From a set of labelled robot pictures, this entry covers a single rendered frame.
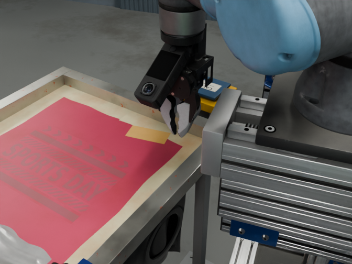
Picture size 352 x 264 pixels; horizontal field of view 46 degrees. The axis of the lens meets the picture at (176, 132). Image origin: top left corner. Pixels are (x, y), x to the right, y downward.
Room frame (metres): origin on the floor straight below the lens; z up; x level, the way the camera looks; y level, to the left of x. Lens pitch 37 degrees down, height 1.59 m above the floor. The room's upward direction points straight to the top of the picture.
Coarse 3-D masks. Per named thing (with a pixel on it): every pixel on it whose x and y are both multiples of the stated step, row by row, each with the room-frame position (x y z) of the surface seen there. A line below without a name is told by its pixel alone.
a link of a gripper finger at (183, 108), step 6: (180, 108) 0.62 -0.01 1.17; (186, 108) 0.62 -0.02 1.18; (180, 114) 0.62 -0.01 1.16; (186, 114) 0.62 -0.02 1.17; (198, 114) 0.66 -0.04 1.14; (180, 120) 0.62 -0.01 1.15; (186, 120) 0.62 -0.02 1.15; (180, 126) 0.62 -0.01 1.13; (186, 126) 0.62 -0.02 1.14; (180, 132) 0.62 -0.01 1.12; (186, 132) 0.62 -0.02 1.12
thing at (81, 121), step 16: (48, 112) 0.94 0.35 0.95; (64, 112) 0.94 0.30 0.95; (80, 112) 0.94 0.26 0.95; (96, 112) 0.94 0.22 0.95; (16, 128) 0.86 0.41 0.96; (32, 128) 0.86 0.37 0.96; (64, 128) 0.86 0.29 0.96; (80, 128) 0.86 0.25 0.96; (96, 128) 0.86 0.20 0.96; (0, 144) 0.80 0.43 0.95; (0, 192) 0.63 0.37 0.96; (16, 192) 0.63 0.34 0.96
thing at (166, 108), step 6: (168, 96) 0.64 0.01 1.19; (174, 96) 0.67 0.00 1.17; (168, 102) 0.64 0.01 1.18; (174, 102) 0.64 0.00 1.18; (180, 102) 0.69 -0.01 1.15; (162, 108) 0.65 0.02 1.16; (168, 108) 0.64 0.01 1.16; (174, 108) 0.67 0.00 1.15; (162, 114) 0.65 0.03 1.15; (168, 114) 0.64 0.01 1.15; (174, 114) 0.65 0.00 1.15; (168, 120) 0.64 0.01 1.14; (174, 120) 0.65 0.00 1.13; (168, 126) 0.64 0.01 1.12; (174, 126) 0.64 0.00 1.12; (174, 132) 0.64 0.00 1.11
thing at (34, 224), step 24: (96, 144) 0.80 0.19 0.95; (120, 144) 0.80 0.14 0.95; (144, 144) 0.80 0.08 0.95; (168, 144) 0.80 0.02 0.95; (144, 168) 0.71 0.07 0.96; (120, 192) 0.63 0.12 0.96; (0, 216) 0.56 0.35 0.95; (24, 216) 0.56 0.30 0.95; (48, 216) 0.56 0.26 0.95; (96, 216) 0.56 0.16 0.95; (24, 240) 0.50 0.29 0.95; (48, 240) 0.50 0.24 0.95; (72, 240) 0.50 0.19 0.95
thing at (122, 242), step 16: (48, 80) 1.05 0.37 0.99; (64, 80) 1.08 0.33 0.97; (80, 80) 1.05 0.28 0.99; (96, 80) 1.05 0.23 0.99; (16, 96) 0.96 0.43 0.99; (32, 96) 0.99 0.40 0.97; (96, 96) 1.01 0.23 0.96; (112, 96) 0.98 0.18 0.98; (128, 96) 0.96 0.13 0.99; (0, 112) 0.90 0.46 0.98; (16, 112) 0.93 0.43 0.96; (144, 112) 0.92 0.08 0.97; (160, 112) 0.89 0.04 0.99; (192, 128) 0.84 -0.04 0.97; (192, 160) 0.70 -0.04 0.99; (176, 176) 0.64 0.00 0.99; (192, 176) 0.65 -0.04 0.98; (160, 192) 0.60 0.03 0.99; (176, 192) 0.60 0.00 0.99; (144, 208) 0.55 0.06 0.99; (160, 208) 0.55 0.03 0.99; (128, 224) 0.51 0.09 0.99; (144, 224) 0.51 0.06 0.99; (112, 240) 0.48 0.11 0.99; (128, 240) 0.48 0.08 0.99; (96, 256) 0.44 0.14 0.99; (112, 256) 0.44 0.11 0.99; (128, 256) 0.47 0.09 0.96
